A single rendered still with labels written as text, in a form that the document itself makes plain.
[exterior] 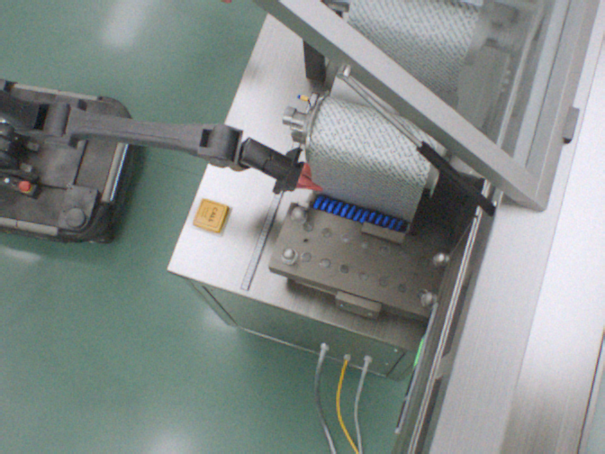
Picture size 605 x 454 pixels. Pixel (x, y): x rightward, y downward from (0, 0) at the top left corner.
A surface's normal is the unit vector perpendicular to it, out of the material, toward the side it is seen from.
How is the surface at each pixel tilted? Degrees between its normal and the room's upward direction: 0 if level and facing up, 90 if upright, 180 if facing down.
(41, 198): 0
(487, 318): 0
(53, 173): 0
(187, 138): 10
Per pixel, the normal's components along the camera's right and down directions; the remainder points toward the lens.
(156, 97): -0.04, -0.29
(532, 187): 0.61, -0.01
